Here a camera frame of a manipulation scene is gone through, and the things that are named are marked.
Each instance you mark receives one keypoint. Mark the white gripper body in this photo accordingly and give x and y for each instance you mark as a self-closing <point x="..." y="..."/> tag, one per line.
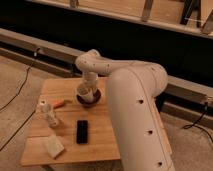
<point x="90" y="78"/>

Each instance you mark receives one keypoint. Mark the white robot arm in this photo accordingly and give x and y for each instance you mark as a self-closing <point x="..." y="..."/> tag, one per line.
<point x="130" y="90"/>

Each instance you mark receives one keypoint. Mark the dark brown ceramic bowl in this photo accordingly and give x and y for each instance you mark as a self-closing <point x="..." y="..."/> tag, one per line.
<point x="97" y="96"/>

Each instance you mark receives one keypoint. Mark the black rectangular remote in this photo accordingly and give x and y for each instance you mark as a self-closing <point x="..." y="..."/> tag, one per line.
<point x="82" y="131"/>

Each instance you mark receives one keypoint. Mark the white plastic bottle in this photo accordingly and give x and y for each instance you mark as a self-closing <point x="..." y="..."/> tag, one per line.
<point x="49" y="114"/>

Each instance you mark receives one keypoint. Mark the wooden table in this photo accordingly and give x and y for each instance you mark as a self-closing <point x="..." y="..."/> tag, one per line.
<point x="101" y="145"/>

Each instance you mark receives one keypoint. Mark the pale sponge block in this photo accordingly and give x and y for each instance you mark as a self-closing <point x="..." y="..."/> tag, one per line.
<point x="53" y="146"/>

